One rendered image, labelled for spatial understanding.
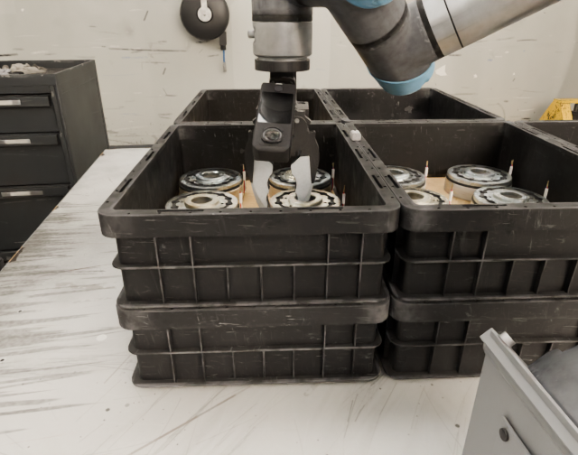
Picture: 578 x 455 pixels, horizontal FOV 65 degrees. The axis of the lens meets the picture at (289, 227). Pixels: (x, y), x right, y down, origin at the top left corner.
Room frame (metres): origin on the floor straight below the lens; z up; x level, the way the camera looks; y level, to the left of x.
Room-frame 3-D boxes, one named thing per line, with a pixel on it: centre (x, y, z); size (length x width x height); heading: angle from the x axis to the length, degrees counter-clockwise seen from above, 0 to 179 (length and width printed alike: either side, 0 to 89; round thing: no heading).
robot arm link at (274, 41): (0.62, 0.01, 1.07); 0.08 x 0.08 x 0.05
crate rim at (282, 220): (0.60, 0.05, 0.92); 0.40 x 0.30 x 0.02; 3
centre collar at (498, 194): (0.61, -0.32, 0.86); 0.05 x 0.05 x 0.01
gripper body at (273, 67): (0.63, 0.01, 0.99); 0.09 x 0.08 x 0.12; 178
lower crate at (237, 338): (0.60, 0.05, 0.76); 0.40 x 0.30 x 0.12; 3
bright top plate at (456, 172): (0.72, -0.32, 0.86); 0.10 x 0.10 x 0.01
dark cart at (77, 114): (2.05, 1.14, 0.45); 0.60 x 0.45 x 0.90; 8
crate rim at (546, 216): (0.61, -0.25, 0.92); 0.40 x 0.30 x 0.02; 3
